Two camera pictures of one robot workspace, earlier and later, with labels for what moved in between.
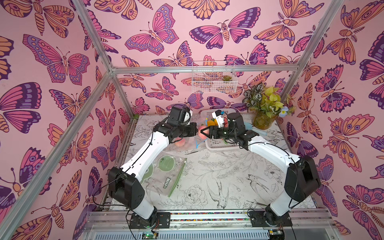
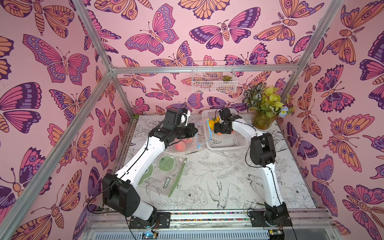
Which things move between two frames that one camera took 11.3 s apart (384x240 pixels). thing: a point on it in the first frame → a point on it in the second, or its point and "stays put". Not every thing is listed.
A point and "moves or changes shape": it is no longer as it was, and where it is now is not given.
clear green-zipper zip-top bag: x=164 y=173 stays put
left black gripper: x=193 y=127 stays put
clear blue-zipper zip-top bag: x=185 y=144 moves or changes shape
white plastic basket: x=220 y=144 stays put
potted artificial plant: x=266 y=105 stays put
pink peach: x=203 y=136 → x=187 y=141
